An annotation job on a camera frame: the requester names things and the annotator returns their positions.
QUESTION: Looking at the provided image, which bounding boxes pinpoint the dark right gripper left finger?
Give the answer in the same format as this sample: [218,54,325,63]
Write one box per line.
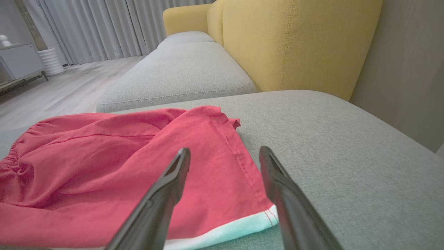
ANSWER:
[106,148,191,250]

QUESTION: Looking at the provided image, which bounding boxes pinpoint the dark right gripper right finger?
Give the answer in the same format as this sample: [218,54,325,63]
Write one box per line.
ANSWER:
[259,146,344,250]

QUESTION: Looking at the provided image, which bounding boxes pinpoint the red shorts with white trim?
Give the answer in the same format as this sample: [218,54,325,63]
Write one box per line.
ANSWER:
[0,106,279,250]

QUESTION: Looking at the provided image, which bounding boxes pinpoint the yellow sofa backrest cushion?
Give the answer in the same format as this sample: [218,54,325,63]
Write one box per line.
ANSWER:
[207,0,227,46]
[222,0,383,101]

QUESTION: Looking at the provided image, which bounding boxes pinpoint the white ribbed floor pot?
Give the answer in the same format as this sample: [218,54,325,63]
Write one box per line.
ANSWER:
[37,48,66,77]

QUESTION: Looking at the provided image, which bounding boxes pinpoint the grey pleated curtain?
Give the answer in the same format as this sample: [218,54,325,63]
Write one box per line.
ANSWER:
[24,0,216,66]

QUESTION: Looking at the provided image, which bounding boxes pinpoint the yellow sofa armrest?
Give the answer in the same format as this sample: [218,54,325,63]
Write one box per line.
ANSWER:
[163,3,212,37]

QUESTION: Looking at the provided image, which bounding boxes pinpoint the white low cabinet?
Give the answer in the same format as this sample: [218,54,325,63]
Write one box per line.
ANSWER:
[0,43,49,95]

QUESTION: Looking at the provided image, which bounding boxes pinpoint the brown trunk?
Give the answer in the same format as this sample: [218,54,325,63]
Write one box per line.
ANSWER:
[14,0,48,51]

